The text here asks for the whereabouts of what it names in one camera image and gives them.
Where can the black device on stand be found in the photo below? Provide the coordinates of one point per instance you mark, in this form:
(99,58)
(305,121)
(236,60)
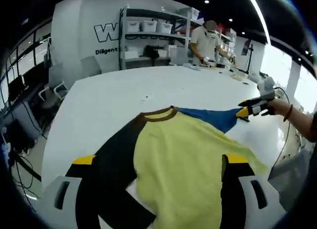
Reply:
(151,52)

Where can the black light stand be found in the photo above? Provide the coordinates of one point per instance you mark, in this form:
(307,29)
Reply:
(250,56)

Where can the ceiling light strip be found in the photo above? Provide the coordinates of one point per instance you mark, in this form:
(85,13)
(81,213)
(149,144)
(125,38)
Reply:
(260,16)

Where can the white crumpled cloth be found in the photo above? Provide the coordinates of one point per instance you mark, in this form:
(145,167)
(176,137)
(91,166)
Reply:
(192,67)

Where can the grey metal storage shelf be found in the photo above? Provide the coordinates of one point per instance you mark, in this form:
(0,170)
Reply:
(148,38)

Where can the person's right hand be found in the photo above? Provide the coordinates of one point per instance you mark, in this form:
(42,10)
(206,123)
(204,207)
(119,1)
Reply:
(278,106)

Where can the yellow blue black garment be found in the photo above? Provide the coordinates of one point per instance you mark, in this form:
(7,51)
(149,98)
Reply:
(178,164)

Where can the white chair back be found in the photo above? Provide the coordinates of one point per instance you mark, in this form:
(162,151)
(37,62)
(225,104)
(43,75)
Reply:
(179,55)

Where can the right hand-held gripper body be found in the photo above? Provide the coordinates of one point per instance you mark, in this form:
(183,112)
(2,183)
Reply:
(267,90)

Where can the black computer monitor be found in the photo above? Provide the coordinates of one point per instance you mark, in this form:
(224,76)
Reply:
(37,77)
(16,88)

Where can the white storage bin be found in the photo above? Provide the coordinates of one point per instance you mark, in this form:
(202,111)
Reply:
(135,26)
(164,28)
(149,26)

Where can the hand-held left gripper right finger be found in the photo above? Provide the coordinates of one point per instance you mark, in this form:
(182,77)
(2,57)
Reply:
(244,201)

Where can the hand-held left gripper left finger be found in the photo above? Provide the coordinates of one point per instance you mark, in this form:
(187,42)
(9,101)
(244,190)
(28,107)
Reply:
(48,201)

